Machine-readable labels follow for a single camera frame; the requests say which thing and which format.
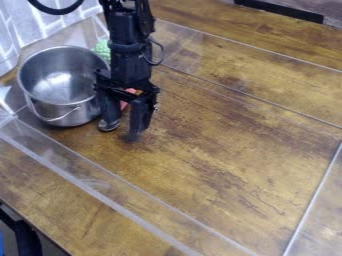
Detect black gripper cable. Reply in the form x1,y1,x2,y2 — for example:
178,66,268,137
141,35,167,67

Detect red handled metal spoon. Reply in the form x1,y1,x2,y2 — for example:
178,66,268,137
97,87,138,133

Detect black bar at back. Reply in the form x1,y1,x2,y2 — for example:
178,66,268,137
234,0,325,24

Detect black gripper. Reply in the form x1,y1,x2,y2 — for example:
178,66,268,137
95,39,161,137

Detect silver metal pot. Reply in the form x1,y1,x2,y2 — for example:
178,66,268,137
18,45,109,127

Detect black looping cable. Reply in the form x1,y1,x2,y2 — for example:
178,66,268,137
26,0,87,16

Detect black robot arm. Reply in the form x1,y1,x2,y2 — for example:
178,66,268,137
95,0,161,137

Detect black table leg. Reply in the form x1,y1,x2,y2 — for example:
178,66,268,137
0,209,43,256

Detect clear acrylic tray wall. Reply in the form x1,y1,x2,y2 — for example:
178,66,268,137
0,14,342,256

